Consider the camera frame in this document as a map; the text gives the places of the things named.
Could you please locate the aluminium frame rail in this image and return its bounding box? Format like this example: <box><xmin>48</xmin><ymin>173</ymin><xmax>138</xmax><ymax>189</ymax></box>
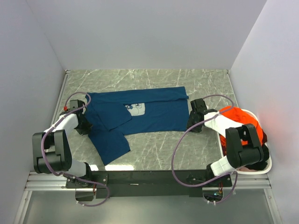
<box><xmin>14</xmin><ymin>70</ymin><xmax>71</xmax><ymax>224</ymax></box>

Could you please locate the blue t shirt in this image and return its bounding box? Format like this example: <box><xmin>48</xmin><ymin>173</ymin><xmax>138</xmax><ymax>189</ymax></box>
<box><xmin>85</xmin><ymin>86</ymin><xmax>189</xmax><ymax>165</ymax></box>

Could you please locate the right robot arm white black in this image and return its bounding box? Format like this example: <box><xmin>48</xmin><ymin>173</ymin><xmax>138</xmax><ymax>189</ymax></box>
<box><xmin>186</xmin><ymin>98</ymin><xmax>264</xmax><ymax>186</ymax></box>

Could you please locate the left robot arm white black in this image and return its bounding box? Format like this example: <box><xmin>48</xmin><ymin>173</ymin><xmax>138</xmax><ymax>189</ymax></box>
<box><xmin>32</xmin><ymin>99</ymin><xmax>93</xmax><ymax>188</ymax></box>

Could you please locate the black t shirt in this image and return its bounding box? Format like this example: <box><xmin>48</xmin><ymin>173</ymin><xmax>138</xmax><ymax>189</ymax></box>
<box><xmin>246</xmin><ymin>130</ymin><xmax>270</xmax><ymax>171</ymax></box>

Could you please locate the white laundry basket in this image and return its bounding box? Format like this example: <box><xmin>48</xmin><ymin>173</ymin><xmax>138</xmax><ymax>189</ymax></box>
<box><xmin>222</xmin><ymin>107</ymin><xmax>272</xmax><ymax>175</ymax></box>

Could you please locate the orange t shirt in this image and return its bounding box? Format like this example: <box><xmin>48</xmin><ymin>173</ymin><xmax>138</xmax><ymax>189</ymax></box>
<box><xmin>220</xmin><ymin>107</ymin><xmax>267</xmax><ymax>155</ymax></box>

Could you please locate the pink garment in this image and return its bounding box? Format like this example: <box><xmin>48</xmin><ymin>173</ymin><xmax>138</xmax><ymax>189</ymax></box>
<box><xmin>238</xmin><ymin>167</ymin><xmax>257</xmax><ymax>172</ymax></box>

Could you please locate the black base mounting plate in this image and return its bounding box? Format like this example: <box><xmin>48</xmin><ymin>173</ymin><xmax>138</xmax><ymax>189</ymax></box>
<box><xmin>65</xmin><ymin>170</ymin><xmax>233</xmax><ymax>201</ymax></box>

